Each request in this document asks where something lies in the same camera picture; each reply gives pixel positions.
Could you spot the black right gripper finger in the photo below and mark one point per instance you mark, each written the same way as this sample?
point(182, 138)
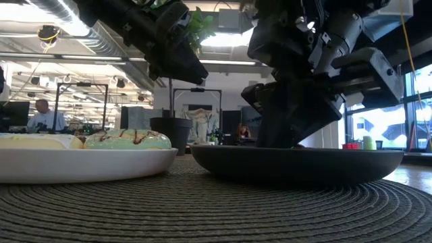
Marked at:
point(310, 123)
point(276, 131)

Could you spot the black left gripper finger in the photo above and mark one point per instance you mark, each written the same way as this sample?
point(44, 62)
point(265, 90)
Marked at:
point(192, 65)
point(172, 74)

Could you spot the mint donut with chocolate drizzle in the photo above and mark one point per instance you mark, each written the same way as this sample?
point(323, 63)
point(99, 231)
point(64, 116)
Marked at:
point(128, 141)

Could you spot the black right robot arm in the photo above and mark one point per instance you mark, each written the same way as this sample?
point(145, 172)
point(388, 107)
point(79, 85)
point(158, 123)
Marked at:
point(276, 33)

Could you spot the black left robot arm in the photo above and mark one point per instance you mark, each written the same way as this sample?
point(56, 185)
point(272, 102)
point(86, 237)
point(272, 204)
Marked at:
point(111, 17)

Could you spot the black equipment cabinet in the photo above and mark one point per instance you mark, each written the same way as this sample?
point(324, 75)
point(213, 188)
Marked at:
point(251, 118)

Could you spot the person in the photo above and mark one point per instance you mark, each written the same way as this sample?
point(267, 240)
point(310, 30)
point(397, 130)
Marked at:
point(47, 118)
point(243, 131)

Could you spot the ceiling strip light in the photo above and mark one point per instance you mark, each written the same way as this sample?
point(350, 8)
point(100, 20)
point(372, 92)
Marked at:
point(67, 57)
point(229, 62)

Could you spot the green leafy small tree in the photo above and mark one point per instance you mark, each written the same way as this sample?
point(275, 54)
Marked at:
point(202, 27)

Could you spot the black round plate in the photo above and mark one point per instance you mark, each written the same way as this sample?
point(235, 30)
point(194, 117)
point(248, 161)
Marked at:
point(297, 165)

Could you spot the red container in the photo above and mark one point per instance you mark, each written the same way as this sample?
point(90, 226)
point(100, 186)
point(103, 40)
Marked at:
point(350, 146)

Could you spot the large glass window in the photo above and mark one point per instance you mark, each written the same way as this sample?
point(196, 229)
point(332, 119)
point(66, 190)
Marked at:
point(381, 125)

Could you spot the grey office partition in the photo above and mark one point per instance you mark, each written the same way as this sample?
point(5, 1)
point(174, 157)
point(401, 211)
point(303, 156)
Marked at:
point(138, 118)

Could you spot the pale hanging cloth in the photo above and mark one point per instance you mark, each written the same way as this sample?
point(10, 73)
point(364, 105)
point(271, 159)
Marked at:
point(200, 123)

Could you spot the black plant pot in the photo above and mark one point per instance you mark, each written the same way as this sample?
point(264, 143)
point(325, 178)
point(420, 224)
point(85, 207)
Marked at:
point(170, 133)

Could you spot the grey ceiling box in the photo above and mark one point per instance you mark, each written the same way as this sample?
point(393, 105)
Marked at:
point(229, 19)

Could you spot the green cup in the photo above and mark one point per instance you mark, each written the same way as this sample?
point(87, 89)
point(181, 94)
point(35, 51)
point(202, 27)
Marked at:
point(369, 143)

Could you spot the dark small cup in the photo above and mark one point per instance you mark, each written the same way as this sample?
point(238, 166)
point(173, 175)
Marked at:
point(379, 145)

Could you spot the grey woven round placemat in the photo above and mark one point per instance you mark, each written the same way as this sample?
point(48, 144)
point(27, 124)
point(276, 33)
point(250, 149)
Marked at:
point(216, 212)

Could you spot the white round plate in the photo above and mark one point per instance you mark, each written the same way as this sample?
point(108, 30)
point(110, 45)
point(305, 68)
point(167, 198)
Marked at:
point(84, 165)

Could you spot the black computer monitor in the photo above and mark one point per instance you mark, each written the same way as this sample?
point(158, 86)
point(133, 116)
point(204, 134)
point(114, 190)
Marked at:
point(15, 114)

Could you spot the black metal frame rig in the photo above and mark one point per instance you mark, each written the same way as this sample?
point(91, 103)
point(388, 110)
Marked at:
point(57, 101)
point(197, 90)

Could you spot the silver air duct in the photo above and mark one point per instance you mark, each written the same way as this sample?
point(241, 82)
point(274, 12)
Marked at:
point(111, 44)

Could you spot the black ceiling camera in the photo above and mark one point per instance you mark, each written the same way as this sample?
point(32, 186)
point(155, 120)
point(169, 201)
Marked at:
point(48, 33)

